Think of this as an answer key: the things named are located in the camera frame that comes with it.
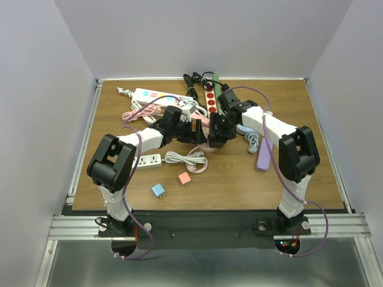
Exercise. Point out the blue plug adapter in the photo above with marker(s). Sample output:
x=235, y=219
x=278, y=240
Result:
x=158, y=190

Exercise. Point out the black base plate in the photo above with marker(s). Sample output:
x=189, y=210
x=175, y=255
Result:
x=204, y=229

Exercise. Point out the pink plug adapter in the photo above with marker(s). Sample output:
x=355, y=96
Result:
x=184, y=179

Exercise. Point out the white colourful power strip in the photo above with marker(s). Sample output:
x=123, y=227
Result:
x=144, y=97

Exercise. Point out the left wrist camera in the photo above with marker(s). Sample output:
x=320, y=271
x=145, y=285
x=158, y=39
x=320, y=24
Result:
x=187, y=107

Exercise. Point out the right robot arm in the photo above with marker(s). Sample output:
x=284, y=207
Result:
x=298, y=156

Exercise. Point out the purple power strip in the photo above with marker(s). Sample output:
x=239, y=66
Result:
x=263, y=161

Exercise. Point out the beige red power strip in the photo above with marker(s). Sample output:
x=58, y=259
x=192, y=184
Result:
x=211, y=103

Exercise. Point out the black cube socket adapter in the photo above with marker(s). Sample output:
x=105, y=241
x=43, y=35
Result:
x=216, y=141

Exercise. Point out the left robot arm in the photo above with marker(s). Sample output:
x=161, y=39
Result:
x=116, y=159

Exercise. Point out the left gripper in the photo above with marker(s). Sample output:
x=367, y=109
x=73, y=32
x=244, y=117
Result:
x=196, y=137

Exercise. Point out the pink round socket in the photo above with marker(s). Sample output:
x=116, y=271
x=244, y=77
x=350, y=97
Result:
x=205, y=147

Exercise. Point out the small white power strip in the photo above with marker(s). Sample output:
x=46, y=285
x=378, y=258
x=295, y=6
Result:
x=149, y=162

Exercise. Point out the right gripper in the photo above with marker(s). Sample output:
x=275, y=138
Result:
x=214, y=119

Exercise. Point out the blue round socket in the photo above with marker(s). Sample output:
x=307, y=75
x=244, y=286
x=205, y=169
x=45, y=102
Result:
x=242, y=130

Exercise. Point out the pink power strip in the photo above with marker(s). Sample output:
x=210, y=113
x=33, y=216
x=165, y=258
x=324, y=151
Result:
x=204, y=121

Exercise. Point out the green power strip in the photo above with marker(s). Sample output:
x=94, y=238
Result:
x=217, y=92

